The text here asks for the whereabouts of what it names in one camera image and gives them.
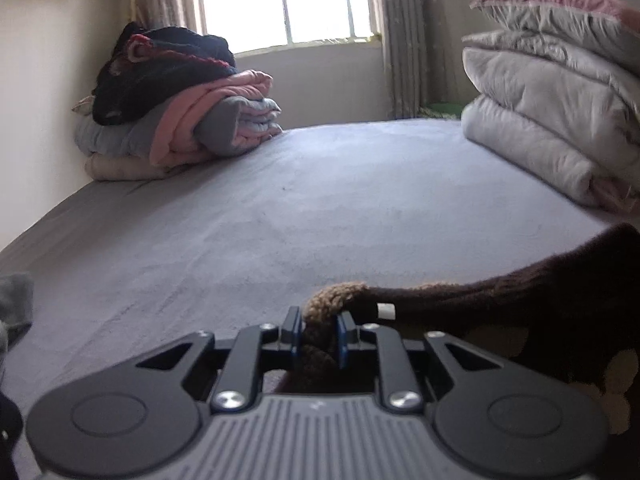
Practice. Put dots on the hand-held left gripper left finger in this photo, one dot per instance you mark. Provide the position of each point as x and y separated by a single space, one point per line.
296 342

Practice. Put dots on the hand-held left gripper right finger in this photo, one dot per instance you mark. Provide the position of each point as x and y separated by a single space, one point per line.
342 342

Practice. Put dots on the brown fleece garment tan patches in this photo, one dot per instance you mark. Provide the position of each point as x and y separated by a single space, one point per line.
550 300

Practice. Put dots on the grey bed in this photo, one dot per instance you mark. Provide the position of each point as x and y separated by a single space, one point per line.
300 210

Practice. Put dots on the beige folded blanket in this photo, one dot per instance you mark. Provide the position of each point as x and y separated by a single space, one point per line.
120 167

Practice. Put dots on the green cloth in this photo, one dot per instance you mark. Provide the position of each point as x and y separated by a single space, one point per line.
442 110

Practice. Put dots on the pink folded quilt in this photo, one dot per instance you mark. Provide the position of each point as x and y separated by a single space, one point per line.
200 100

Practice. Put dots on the grey folded blanket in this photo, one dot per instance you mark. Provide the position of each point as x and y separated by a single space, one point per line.
120 135

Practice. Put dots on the grey garment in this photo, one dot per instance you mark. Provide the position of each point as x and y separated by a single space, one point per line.
15 305

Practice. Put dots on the dark striped knit garment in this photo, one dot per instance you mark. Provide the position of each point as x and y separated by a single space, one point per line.
150 75

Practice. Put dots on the window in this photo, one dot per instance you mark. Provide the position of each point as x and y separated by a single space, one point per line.
280 0

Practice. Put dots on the pink grey pillow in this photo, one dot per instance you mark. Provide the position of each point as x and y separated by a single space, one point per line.
560 15

